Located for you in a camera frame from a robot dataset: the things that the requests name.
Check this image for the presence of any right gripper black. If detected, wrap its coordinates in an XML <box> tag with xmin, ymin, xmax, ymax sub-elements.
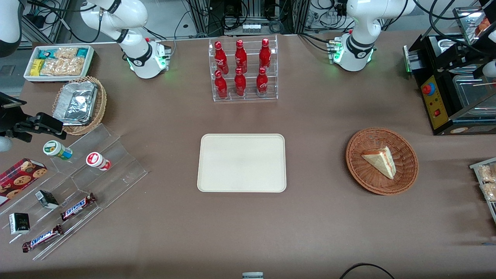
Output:
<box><xmin>0</xmin><ymin>92</ymin><xmax>67</xmax><ymax>143</ymax></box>

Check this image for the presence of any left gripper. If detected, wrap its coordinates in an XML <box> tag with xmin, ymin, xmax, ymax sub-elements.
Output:
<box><xmin>446</xmin><ymin>50</ymin><xmax>485</xmax><ymax>78</ymax></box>

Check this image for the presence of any triangular sandwich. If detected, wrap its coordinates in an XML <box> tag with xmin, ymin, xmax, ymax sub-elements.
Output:
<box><xmin>361</xmin><ymin>145</ymin><xmax>397</xmax><ymax>180</ymax></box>

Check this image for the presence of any aluminium foil tray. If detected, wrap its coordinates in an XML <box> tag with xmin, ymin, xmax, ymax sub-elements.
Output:
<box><xmin>53</xmin><ymin>81</ymin><xmax>98</xmax><ymax>126</ymax></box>

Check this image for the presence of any light wicker basket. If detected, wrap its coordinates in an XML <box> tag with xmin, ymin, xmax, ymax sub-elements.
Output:
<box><xmin>52</xmin><ymin>76</ymin><xmax>107</xmax><ymax>136</ymax></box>

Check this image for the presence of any grey metal snack tray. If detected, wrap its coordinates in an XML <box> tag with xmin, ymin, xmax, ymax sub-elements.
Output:
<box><xmin>469</xmin><ymin>157</ymin><xmax>496</xmax><ymax>224</ymax></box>

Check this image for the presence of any brown wicker basket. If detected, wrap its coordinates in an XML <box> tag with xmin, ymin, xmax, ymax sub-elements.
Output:
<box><xmin>346</xmin><ymin>127</ymin><xmax>419</xmax><ymax>195</ymax></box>

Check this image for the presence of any beige rectangular tray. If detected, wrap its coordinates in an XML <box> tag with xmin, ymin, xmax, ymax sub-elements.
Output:
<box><xmin>197</xmin><ymin>133</ymin><xmax>287</xmax><ymax>193</ymax></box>

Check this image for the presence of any green label yogurt cup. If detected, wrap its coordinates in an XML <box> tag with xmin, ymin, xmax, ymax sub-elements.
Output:
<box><xmin>43</xmin><ymin>140</ymin><xmax>73</xmax><ymax>161</ymax></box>

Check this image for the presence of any black food warmer cabinet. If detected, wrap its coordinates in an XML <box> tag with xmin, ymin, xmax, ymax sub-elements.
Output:
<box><xmin>403</xmin><ymin>0</ymin><xmax>496</xmax><ymax>136</ymax></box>

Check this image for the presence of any red cookie box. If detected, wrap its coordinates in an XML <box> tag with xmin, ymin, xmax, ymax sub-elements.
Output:
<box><xmin>0</xmin><ymin>158</ymin><xmax>48</xmax><ymax>207</ymax></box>

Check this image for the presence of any large clear cracker bag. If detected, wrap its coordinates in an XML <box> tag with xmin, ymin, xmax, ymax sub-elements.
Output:
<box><xmin>40</xmin><ymin>57</ymin><xmax>86</xmax><ymax>77</ymax></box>

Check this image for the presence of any red label yogurt cup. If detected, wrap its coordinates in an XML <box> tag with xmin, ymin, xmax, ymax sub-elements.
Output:
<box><xmin>86</xmin><ymin>152</ymin><xmax>112</xmax><ymax>171</ymax></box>

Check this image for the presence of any small black box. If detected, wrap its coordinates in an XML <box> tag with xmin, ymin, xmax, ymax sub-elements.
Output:
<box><xmin>9</xmin><ymin>212</ymin><xmax>31</xmax><ymax>235</ymax></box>
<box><xmin>35</xmin><ymin>190</ymin><xmax>59</xmax><ymax>210</ymax></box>

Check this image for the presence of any small clear cracker bag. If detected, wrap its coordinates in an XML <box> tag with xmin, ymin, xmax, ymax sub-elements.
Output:
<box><xmin>54</xmin><ymin>47</ymin><xmax>78</xmax><ymax>61</ymax></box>

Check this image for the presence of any white snack bin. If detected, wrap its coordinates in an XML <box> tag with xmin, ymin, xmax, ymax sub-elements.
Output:
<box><xmin>23</xmin><ymin>45</ymin><xmax>95</xmax><ymax>83</ymax></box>

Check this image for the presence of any Snickers chocolate bar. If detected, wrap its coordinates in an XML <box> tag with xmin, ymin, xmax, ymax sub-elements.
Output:
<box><xmin>22</xmin><ymin>224</ymin><xmax>64</xmax><ymax>253</ymax></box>
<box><xmin>60</xmin><ymin>193</ymin><xmax>97</xmax><ymax>222</ymax></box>

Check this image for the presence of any clear acrylic stepped stand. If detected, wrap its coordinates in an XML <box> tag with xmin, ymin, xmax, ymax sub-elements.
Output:
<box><xmin>0</xmin><ymin>123</ymin><xmax>148</xmax><ymax>261</ymax></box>

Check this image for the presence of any clear bagged snack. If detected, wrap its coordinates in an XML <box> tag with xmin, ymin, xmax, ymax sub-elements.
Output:
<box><xmin>477</xmin><ymin>164</ymin><xmax>496</xmax><ymax>183</ymax></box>
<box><xmin>480</xmin><ymin>182</ymin><xmax>496</xmax><ymax>202</ymax></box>

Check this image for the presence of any red cola bottle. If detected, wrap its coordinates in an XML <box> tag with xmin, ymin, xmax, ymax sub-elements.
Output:
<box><xmin>234</xmin><ymin>68</ymin><xmax>247</xmax><ymax>97</ymax></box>
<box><xmin>214</xmin><ymin>41</ymin><xmax>229</xmax><ymax>75</ymax></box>
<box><xmin>235</xmin><ymin>40</ymin><xmax>248</xmax><ymax>73</ymax></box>
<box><xmin>256</xmin><ymin>67</ymin><xmax>269</xmax><ymax>96</ymax></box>
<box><xmin>259</xmin><ymin>38</ymin><xmax>272</xmax><ymax>70</ymax></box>
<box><xmin>214</xmin><ymin>70</ymin><xmax>228</xmax><ymax>100</ymax></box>

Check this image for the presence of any clear acrylic bottle rack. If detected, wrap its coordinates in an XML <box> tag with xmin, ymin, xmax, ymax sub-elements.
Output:
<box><xmin>208</xmin><ymin>35</ymin><xmax>279</xmax><ymax>102</ymax></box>

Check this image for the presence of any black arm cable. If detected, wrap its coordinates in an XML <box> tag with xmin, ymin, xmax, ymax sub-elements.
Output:
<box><xmin>412</xmin><ymin>0</ymin><xmax>496</xmax><ymax>57</ymax></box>

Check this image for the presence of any black table cable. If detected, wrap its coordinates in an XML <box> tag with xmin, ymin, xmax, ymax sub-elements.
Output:
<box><xmin>339</xmin><ymin>263</ymin><xmax>396</xmax><ymax>279</ymax></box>

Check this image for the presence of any aluminium frame structure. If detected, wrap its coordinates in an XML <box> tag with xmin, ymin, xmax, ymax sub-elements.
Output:
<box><xmin>186</xmin><ymin>0</ymin><xmax>349</xmax><ymax>37</ymax></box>

